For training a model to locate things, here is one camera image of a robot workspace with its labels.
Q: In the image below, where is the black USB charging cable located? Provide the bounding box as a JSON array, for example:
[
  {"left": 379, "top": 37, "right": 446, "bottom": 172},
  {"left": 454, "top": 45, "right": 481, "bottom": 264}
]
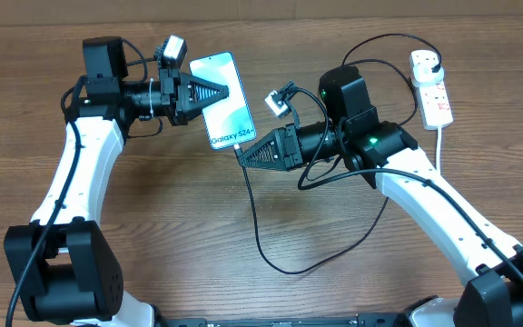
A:
[{"left": 232, "top": 33, "right": 443, "bottom": 275}]

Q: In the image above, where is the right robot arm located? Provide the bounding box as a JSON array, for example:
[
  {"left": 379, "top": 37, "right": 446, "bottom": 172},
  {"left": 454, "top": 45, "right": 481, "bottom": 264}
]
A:
[{"left": 237, "top": 64, "right": 523, "bottom": 326}]

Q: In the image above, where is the white power strip cord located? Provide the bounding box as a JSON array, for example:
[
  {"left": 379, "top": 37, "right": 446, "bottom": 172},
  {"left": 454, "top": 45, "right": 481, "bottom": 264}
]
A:
[{"left": 434, "top": 126, "right": 444, "bottom": 173}]

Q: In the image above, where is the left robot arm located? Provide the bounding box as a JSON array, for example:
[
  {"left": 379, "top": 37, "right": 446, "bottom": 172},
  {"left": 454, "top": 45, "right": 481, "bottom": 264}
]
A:
[{"left": 4, "top": 35, "right": 229, "bottom": 326}]

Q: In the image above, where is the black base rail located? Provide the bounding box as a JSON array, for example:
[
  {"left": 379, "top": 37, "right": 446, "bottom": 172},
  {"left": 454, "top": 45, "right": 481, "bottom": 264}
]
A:
[{"left": 152, "top": 312, "right": 485, "bottom": 327}]

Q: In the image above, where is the Samsung Galaxy smartphone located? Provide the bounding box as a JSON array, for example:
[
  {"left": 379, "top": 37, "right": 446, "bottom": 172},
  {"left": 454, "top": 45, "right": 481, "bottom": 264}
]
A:
[{"left": 189, "top": 52, "right": 256, "bottom": 150}]

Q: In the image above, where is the white power strip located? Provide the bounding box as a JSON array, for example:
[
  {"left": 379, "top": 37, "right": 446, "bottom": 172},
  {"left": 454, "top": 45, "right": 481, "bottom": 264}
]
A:
[{"left": 409, "top": 50, "right": 453, "bottom": 130}]

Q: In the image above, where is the white USB charger plug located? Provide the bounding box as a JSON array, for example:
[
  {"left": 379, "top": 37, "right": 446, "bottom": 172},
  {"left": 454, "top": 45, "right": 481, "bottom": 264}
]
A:
[{"left": 411, "top": 64, "right": 445, "bottom": 87}]

